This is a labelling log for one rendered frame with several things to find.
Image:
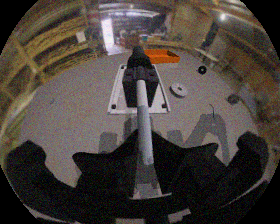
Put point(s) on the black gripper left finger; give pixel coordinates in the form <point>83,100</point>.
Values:
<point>120,163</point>

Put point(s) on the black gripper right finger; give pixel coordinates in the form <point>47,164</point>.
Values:
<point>170,159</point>

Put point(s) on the orange rectangular tray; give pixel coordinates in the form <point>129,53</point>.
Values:
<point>161,56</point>

